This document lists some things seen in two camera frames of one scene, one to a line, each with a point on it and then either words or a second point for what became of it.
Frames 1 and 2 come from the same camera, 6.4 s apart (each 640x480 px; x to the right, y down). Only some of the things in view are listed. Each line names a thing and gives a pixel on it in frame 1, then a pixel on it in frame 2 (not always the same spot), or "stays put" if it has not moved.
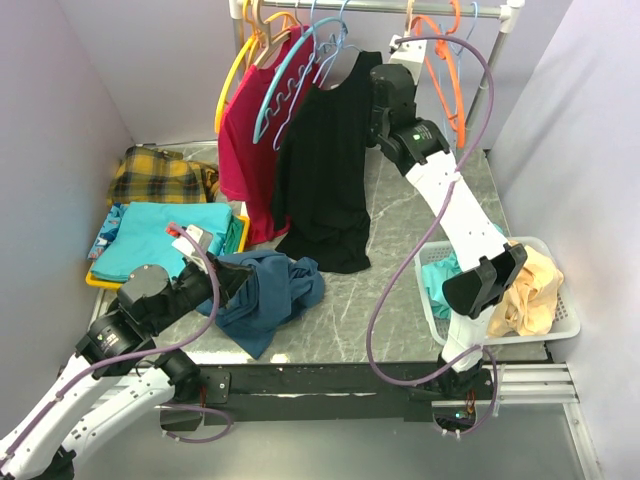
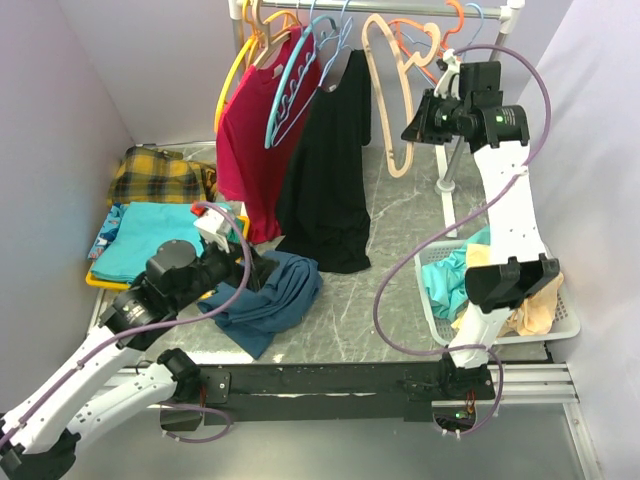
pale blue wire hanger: (324, 54) to (326, 80)
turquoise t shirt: (436, 273) stays put
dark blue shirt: (277, 291) stays put
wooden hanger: (410, 9) to (417, 61)
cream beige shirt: (529, 306) stays put
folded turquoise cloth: (142, 239) stays put
